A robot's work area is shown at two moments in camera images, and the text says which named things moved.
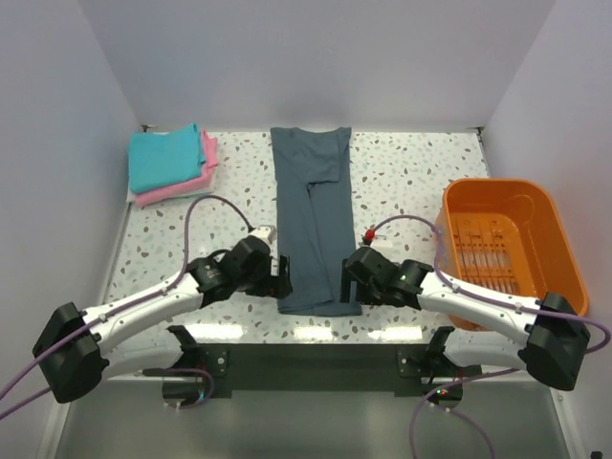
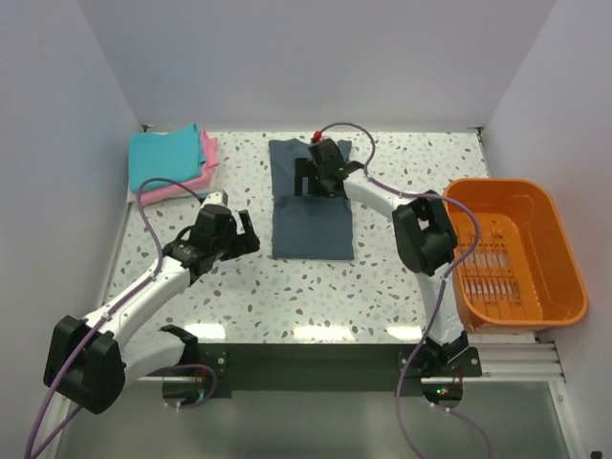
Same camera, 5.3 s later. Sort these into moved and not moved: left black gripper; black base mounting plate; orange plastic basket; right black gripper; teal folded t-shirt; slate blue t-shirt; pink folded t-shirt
Moved: right black gripper; slate blue t-shirt; left black gripper
Not moved: pink folded t-shirt; teal folded t-shirt; orange plastic basket; black base mounting plate
